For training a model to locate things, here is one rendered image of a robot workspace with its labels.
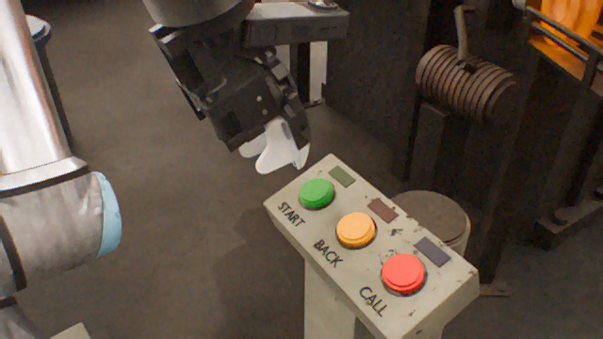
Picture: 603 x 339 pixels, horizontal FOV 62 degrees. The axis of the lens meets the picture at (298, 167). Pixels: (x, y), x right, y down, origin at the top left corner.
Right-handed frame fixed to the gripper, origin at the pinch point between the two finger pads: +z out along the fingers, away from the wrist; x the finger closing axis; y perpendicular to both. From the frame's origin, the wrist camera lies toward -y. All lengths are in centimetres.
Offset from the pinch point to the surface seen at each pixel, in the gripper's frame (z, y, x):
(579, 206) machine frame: 90, -73, -10
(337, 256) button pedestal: 7.1, 3.5, 8.5
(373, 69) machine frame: 66, -64, -81
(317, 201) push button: 6.2, 0.9, 1.4
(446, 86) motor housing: 37, -47, -28
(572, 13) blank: 16, -55, -6
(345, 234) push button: 6.1, 1.5, 7.6
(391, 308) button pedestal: 7.3, 3.3, 16.6
